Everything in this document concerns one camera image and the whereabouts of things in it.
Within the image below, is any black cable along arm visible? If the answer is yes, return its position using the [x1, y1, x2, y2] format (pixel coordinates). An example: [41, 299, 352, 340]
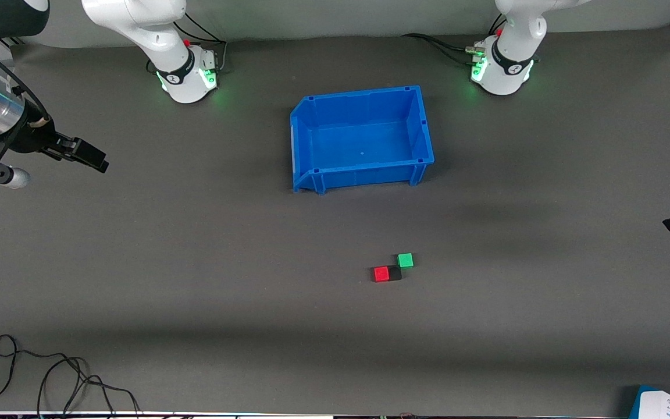
[0, 34, 52, 127]

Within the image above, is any blue plastic bin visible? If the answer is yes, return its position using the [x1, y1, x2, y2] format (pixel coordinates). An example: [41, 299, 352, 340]
[290, 86, 435, 194]

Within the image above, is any black base cable bundle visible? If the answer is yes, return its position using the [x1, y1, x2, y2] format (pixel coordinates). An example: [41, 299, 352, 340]
[146, 7, 229, 76]
[401, 13, 507, 68]

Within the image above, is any dark grey table mat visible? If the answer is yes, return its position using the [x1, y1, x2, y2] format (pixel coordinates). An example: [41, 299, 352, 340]
[0, 26, 670, 417]

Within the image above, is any thin black loose cable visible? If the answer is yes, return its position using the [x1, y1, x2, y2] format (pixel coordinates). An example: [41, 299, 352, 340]
[37, 356, 141, 418]
[0, 335, 88, 412]

